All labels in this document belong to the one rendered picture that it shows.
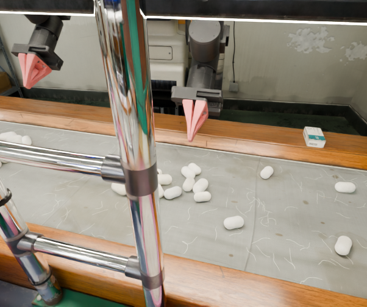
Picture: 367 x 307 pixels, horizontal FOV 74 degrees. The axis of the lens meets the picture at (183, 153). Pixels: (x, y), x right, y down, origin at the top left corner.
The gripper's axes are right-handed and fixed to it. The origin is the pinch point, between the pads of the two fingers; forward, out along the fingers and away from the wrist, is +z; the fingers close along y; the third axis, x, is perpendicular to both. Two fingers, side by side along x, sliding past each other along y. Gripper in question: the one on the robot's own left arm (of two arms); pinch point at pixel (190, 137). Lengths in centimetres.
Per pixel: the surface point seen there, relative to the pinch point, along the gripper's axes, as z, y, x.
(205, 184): 8.7, 4.4, -0.2
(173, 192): 11.3, -0.8, -2.3
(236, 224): 14.8, 10.7, -4.9
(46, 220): 20.0, -19.9, -7.6
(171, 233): 18.0, 1.0, -5.9
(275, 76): -124, 37, 168
